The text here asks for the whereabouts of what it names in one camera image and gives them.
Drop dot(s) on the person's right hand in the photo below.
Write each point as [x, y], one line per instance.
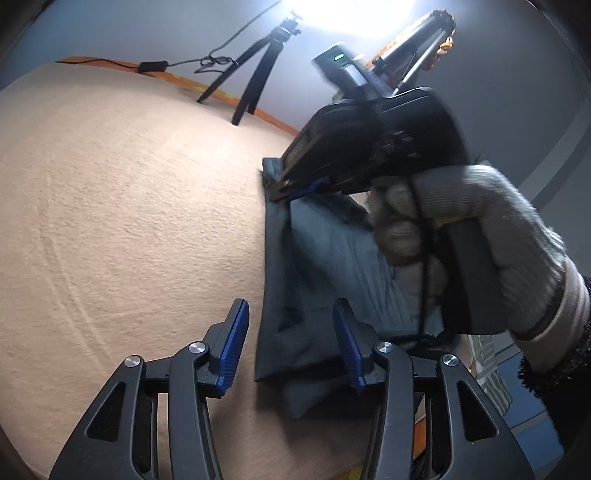
[508, 207]

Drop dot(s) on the green striped white pillow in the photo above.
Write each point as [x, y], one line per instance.
[491, 374]

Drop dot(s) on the small black tripod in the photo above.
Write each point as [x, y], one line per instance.
[258, 78]

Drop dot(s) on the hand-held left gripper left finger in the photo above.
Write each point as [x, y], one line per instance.
[234, 334]

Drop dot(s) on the person's right forearm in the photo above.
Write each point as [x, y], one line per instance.
[563, 392]

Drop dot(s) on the tan blanket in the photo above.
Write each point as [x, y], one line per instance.
[138, 207]

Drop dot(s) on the tall folded tripod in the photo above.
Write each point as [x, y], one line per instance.
[429, 50]

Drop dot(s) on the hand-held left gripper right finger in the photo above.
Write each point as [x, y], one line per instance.
[345, 344]

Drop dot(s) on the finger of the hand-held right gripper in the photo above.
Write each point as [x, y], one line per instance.
[302, 191]

